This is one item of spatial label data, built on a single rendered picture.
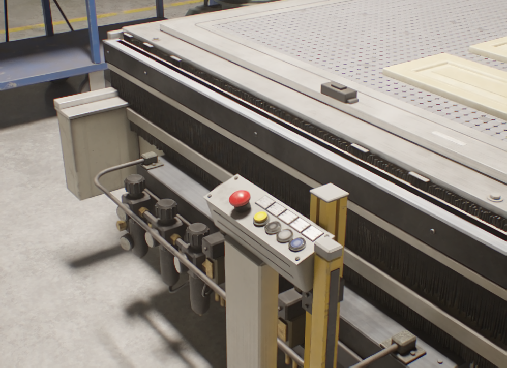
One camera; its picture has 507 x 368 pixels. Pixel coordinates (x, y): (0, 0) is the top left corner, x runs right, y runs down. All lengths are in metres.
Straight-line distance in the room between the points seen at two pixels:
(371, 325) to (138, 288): 1.21
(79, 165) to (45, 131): 1.48
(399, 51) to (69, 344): 1.42
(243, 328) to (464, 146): 0.65
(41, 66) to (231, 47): 2.00
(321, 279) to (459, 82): 1.01
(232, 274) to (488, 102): 0.86
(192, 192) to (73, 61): 2.15
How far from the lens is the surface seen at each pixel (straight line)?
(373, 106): 1.88
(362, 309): 1.73
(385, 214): 1.62
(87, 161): 2.63
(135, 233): 2.41
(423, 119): 1.82
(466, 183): 1.59
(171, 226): 2.18
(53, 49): 4.49
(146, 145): 2.65
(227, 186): 1.38
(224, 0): 3.39
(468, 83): 2.06
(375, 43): 2.43
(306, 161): 1.79
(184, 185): 2.26
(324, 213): 1.22
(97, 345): 2.46
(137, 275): 2.76
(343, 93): 1.89
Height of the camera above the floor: 1.54
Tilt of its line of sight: 27 degrees down
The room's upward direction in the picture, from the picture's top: straight up
